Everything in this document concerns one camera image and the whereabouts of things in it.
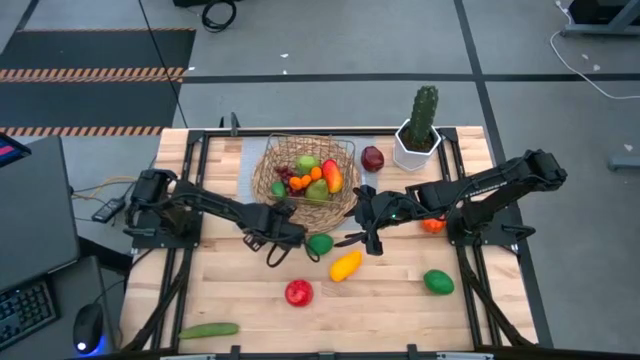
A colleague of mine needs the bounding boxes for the grey floor foot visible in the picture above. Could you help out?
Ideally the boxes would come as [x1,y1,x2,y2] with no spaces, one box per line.
[607,153,640,173]

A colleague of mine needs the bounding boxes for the orange small fruit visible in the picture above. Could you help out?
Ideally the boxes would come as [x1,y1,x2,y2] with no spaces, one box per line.
[288,166,324,192]

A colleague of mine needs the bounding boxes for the large dark grey panel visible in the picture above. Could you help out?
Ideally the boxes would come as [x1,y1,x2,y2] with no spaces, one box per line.
[0,134,81,296]

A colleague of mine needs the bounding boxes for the red grape bunch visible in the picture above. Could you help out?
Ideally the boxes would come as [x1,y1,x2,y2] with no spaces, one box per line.
[273,164,297,185]

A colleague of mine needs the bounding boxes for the green cucumber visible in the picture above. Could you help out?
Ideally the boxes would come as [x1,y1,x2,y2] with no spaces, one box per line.
[178,322,241,341]

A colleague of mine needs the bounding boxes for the black keyboard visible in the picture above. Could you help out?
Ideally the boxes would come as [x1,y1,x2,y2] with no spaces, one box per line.
[0,278,60,352]

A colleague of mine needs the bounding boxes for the black hazard-striped floor mat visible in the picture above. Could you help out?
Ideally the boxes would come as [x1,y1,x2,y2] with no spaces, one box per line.
[0,28,197,137]

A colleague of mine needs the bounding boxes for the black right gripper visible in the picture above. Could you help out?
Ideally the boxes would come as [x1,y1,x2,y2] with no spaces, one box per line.
[333,183,407,257]

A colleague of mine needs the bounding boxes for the light green apple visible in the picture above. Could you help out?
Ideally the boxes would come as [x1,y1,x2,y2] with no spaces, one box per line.
[294,154,321,176]

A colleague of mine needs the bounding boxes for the dark green round fruit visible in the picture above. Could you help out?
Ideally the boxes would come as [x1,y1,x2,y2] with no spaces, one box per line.
[423,269,456,296]
[305,232,335,257]

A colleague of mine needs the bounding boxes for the black floor cable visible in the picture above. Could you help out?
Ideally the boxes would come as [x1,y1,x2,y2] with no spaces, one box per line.
[137,0,190,130]

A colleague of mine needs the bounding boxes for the wire produce basket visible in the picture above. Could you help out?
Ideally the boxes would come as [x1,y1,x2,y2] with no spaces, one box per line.
[263,132,357,206]

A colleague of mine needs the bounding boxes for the grey placemat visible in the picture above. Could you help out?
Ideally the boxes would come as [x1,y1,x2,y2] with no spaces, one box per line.
[236,135,382,235]

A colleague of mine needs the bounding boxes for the round woven straw mat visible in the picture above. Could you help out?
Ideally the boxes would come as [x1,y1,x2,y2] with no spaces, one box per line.
[251,144,362,235]

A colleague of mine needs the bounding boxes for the red round fruit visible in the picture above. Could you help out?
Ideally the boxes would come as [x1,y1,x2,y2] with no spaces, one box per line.
[284,278,315,308]

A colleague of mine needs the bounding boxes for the yellow and orange cables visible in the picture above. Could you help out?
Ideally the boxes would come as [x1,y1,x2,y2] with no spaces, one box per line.
[71,174,140,202]

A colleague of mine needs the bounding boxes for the yellow bell pepper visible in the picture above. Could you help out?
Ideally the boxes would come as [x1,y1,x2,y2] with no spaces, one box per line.
[329,250,364,283]

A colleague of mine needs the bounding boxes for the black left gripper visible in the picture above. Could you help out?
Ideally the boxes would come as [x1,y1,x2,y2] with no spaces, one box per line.
[243,198,309,250]

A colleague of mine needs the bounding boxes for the grey desk frame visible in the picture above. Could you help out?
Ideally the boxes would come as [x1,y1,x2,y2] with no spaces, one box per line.
[559,0,640,37]

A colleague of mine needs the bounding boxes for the green cactus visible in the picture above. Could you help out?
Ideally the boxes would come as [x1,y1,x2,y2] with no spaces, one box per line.
[408,84,440,149]

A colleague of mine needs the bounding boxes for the black computer mouse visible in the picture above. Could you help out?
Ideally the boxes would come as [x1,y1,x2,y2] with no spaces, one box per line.
[72,302,105,355]

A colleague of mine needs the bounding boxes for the white plant pot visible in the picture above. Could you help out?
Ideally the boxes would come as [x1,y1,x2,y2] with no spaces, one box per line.
[392,118,443,173]

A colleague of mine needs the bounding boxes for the coiled black cable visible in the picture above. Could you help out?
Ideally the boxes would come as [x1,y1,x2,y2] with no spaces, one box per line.
[201,0,238,34]

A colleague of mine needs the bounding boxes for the orange-red mango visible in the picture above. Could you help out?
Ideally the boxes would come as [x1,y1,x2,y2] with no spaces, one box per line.
[321,158,345,195]

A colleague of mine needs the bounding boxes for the dark red apple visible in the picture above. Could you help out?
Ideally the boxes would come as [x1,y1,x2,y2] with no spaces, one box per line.
[360,145,386,173]

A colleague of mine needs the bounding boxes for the black handheld device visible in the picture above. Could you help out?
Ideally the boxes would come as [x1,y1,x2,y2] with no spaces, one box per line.
[90,197,127,224]

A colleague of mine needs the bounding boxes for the black table frame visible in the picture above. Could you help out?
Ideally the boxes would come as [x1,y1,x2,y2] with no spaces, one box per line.
[122,113,539,360]

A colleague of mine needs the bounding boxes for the orange-red round fruit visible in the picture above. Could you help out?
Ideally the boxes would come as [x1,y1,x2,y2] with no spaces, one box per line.
[421,215,448,235]

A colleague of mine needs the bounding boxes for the white floor cable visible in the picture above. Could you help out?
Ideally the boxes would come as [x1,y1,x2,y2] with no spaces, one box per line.
[548,0,640,101]

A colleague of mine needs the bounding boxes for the green pear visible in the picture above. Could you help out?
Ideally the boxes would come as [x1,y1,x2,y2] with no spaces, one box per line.
[304,178,331,204]

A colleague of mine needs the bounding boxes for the dark desk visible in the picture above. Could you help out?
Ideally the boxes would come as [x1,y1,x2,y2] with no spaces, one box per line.
[0,254,121,360]

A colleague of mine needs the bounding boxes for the computer screen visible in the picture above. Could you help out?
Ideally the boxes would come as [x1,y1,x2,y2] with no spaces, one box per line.
[0,131,32,170]

